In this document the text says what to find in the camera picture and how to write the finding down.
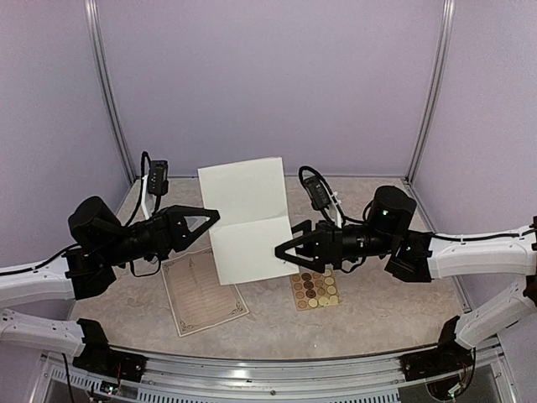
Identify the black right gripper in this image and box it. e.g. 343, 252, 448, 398
271, 219, 397, 274

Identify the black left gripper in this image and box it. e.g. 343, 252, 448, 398
101, 204, 219, 266

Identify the beige lined letter paper top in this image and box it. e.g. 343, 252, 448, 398
198, 157, 300, 285

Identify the beige lined letter paper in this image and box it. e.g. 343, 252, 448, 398
162, 248, 249, 338
198, 157, 300, 285

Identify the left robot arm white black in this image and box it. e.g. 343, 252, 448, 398
1, 196, 220, 374

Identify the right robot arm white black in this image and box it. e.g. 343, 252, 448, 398
274, 186, 536, 373

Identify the grey envelope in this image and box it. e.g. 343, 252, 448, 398
185, 216, 208, 232

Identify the beige lined letter paper lower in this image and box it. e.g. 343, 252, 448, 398
162, 248, 249, 338

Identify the brown sticker sheet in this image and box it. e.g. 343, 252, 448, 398
289, 269, 341, 311

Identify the black right camera cable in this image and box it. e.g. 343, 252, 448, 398
297, 165, 362, 226

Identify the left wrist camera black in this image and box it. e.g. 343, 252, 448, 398
147, 160, 169, 196

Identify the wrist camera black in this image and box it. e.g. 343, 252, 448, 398
303, 175, 331, 211
147, 160, 169, 196

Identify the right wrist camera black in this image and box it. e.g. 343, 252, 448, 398
303, 175, 331, 211

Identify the front aluminium rail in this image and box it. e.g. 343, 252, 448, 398
30, 338, 520, 402

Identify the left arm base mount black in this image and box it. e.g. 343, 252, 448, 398
72, 318, 147, 383

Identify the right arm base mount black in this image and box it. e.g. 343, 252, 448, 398
400, 316, 474, 382

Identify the left aluminium frame post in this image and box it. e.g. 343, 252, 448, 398
83, 0, 136, 185

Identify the aluminium frame post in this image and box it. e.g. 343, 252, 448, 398
404, 0, 456, 186
83, 0, 136, 185

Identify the right aluminium frame post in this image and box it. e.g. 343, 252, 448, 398
404, 0, 456, 186

